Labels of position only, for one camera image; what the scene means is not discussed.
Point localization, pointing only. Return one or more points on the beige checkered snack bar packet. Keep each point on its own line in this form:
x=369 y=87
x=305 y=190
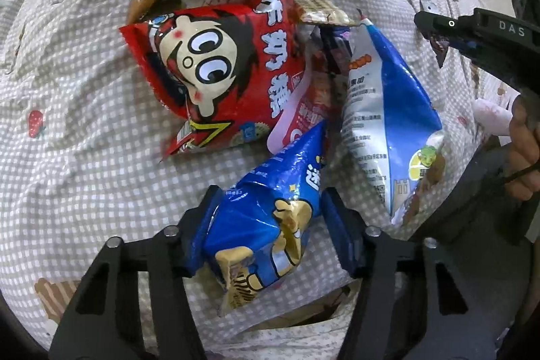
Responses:
x=320 y=10

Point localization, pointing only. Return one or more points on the pink snack packet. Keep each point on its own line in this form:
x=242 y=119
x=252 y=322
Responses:
x=303 y=111

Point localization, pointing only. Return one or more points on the person's right hand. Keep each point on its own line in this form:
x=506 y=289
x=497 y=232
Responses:
x=525 y=149

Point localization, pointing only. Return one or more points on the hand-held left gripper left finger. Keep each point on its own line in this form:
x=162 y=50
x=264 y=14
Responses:
x=206 y=225

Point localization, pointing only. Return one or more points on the pink white soft cloth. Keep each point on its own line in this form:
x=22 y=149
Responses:
x=491 y=115

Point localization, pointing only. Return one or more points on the blue white snack bag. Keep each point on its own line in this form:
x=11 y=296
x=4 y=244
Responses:
x=392 y=102

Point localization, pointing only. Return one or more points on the red cartoon face snack bag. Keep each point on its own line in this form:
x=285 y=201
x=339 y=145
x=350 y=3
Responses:
x=219 y=60

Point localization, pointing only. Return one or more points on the dark purple snack packet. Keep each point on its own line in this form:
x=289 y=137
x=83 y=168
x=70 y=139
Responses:
x=333 y=48

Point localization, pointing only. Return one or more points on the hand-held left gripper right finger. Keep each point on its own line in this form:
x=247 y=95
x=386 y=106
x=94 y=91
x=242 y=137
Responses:
x=337 y=225

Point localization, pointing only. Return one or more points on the dark blue snack bag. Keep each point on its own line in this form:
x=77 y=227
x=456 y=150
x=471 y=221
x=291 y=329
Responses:
x=261 y=216

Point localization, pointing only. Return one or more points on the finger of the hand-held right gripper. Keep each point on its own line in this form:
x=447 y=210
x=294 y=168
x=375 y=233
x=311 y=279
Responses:
x=493 y=64
x=485 y=24

